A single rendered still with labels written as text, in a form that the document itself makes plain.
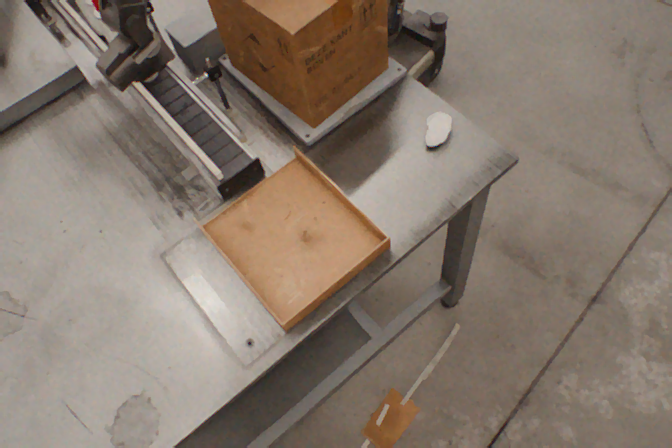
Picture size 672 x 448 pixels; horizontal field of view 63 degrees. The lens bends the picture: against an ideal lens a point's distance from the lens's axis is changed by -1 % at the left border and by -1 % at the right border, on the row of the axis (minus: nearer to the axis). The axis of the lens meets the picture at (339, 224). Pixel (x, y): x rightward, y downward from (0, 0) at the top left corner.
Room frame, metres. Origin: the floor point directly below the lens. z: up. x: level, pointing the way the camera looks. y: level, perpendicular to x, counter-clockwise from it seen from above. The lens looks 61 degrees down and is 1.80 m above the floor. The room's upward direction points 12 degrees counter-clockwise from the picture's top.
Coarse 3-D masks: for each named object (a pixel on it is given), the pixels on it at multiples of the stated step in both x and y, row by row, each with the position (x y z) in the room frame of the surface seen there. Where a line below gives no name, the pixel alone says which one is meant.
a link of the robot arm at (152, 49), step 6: (156, 36) 0.89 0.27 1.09; (150, 42) 0.88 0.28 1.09; (156, 42) 0.88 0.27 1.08; (132, 48) 0.87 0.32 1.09; (138, 48) 0.86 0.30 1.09; (144, 48) 0.87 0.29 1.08; (150, 48) 0.87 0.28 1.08; (156, 48) 0.87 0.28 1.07; (132, 54) 0.85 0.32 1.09; (138, 54) 0.86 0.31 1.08; (144, 54) 0.86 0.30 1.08; (150, 54) 0.86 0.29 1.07; (156, 54) 0.87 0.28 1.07; (138, 60) 0.85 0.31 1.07; (144, 60) 0.87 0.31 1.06; (150, 60) 0.87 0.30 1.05; (156, 60) 0.89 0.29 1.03
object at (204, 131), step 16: (80, 16) 1.29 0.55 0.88; (160, 80) 1.00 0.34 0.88; (160, 96) 0.95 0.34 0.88; (176, 96) 0.94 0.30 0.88; (176, 112) 0.89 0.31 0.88; (192, 112) 0.88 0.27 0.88; (192, 128) 0.83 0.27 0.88; (208, 128) 0.82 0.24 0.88; (208, 144) 0.78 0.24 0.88; (224, 144) 0.77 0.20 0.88; (224, 160) 0.73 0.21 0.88; (240, 160) 0.72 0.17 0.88; (224, 176) 0.69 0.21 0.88
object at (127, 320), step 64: (192, 0) 1.33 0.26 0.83; (64, 128) 0.96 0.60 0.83; (128, 128) 0.92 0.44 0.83; (256, 128) 0.84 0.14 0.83; (384, 128) 0.76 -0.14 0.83; (0, 192) 0.81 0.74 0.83; (64, 192) 0.77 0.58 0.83; (128, 192) 0.73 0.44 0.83; (192, 192) 0.70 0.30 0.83; (384, 192) 0.60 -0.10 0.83; (448, 192) 0.57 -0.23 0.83; (0, 256) 0.64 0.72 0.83; (64, 256) 0.61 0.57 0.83; (128, 256) 0.58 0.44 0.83; (192, 256) 0.54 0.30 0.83; (384, 256) 0.46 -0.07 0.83; (0, 320) 0.49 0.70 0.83; (64, 320) 0.46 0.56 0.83; (128, 320) 0.44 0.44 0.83; (192, 320) 0.41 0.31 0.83; (256, 320) 0.38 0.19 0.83; (320, 320) 0.36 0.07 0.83; (0, 384) 0.36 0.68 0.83; (64, 384) 0.34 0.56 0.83; (128, 384) 0.31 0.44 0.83; (192, 384) 0.29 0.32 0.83
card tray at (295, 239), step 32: (256, 192) 0.66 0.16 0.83; (288, 192) 0.64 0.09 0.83; (320, 192) 0.63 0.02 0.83; (224, 224) 0.60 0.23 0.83; (256, 224) 0.58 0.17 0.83; (288, 224) 0.57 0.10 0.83; (320, 224) 0.55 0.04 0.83; (352, 224) 0.54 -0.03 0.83; (224, 256) 0.51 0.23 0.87; (256, 256) 0.51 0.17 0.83; (288, 256) 0.50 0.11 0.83; (320, 256) 0.48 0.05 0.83; (352, 256) 0.47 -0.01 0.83; (256, 288) 0.44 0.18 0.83; (288, 288) 0.43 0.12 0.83; (320, 288) 0.42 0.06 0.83; (288, 320) 0.35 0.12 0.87
